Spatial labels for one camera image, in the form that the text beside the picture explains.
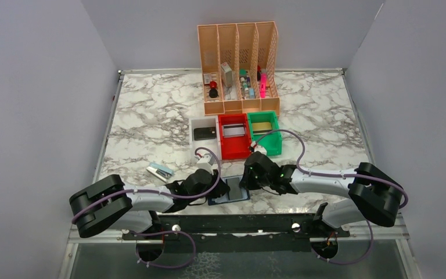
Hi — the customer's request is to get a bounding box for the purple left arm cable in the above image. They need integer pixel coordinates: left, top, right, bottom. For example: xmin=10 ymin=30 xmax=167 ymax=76
xmin=71 ymin=146 xmax=222 ymax=270

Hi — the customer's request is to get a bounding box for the green plastic bin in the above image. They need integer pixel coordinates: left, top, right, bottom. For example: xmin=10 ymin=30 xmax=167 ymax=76
xmin=247 ymin=111 xmax=282 ymax=156

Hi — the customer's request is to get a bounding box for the grey card from holder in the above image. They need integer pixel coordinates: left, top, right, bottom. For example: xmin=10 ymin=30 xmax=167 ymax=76
xmin=193 ymin=127 xmax=217 ymax=141

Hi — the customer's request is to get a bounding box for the white box in organizer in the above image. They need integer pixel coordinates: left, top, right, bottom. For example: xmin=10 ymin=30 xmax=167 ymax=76
xmin=220 ymin=62 xmax=233 ymax=88

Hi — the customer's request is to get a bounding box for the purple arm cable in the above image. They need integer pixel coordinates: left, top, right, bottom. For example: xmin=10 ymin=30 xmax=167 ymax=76
xmin=71 ymin=146 xmax=222 ymax=270
xmin=250 ymin=128 xmax=409 ymax=266

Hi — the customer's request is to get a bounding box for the red and black stamp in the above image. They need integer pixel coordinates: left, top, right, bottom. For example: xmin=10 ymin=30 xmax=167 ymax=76
xmin=208 ymin=81 xmax=219 ymax=98

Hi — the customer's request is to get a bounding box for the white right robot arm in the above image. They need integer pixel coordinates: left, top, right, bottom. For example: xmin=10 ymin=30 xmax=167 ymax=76
xmin=239 ymin=152 xmax=407 ymax=237

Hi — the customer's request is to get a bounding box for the light blue stapler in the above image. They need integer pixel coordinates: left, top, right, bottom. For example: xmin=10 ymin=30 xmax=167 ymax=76
xmin=146 ymin=162 xmax=174 ymax=181

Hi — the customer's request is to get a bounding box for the pink highlighter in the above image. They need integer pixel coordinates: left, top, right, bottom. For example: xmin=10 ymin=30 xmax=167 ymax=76
xmin=260 ymin=73 xmax=267 ymax=99

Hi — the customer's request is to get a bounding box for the navy blue card holder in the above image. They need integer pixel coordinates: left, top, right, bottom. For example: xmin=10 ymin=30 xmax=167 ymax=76
xmin=207 ymin=175 xmax=250 ymax=206

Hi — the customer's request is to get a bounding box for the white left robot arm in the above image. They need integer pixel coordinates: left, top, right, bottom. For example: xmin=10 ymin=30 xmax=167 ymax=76
xmin=69 ymin=169 xmax=230 ymax=239

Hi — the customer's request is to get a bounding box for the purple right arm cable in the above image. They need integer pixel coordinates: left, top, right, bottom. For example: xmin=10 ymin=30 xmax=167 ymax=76
xmin=250 ymin=128 xmax=409 ymax=266

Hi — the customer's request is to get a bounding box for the red plastic bin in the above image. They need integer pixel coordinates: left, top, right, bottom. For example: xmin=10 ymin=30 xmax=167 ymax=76
xmin=218 ymin=113 xmax=251 ymax=160

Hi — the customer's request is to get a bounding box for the white plastic bin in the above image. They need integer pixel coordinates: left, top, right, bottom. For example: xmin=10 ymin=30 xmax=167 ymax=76
xmin=188 ymin=116 xmax=223 ymax=164

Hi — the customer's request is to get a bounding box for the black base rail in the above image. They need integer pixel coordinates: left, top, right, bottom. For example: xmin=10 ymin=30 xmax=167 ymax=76
xmin=122 ymin=213 xmax=350 ymax=253

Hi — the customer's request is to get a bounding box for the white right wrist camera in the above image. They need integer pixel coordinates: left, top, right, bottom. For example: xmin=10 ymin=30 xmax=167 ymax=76
xmin=249 ymin=142 xmax=267 ymax=155

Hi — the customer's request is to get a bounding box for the silver card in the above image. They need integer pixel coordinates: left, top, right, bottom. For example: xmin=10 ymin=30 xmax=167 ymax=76
xmin=222 ymin=124 xmax=246 ymax=138

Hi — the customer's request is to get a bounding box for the gold card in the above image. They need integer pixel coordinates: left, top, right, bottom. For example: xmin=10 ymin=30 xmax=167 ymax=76
xmin=251 ymin=122 xmax=273 ymax=134

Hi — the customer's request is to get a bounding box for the peach desk file organizer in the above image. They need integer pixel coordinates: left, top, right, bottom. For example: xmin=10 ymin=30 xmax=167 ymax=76
xmin=197 ymin=21 xmax=280 ymax=116

